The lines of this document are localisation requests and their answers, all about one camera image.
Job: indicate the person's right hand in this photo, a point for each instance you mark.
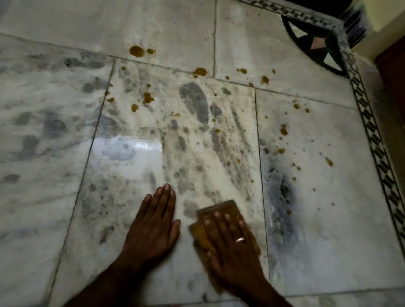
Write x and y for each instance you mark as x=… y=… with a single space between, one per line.
x=236 y=264

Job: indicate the person's left hand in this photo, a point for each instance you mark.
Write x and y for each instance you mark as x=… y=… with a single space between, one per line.
x=152 y=234

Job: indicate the yellow-brown patterned cloth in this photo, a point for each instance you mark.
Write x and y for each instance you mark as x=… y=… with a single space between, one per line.
x=226 y=207

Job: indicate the person's left forearm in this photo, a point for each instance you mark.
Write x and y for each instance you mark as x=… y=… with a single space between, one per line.
x=110 y=287

